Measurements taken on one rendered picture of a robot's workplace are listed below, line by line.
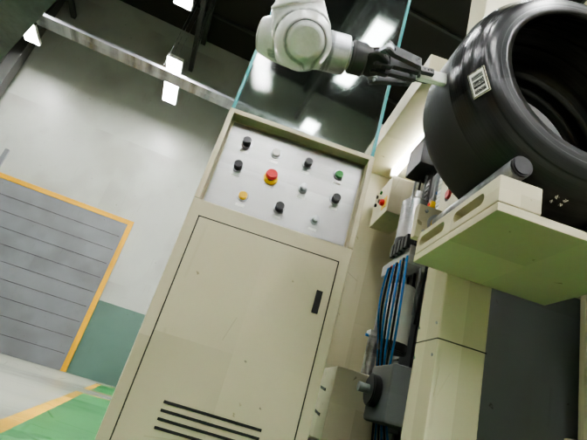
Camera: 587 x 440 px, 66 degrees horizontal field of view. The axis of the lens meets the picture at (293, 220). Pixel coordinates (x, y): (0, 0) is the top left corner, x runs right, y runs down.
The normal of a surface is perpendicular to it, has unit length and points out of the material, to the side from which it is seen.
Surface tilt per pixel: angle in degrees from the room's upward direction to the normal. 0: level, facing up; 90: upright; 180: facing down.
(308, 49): 138
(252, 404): 90
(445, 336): 90
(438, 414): 90
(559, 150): 100
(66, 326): 90
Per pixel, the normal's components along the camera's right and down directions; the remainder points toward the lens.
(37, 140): 0.32, -0.30
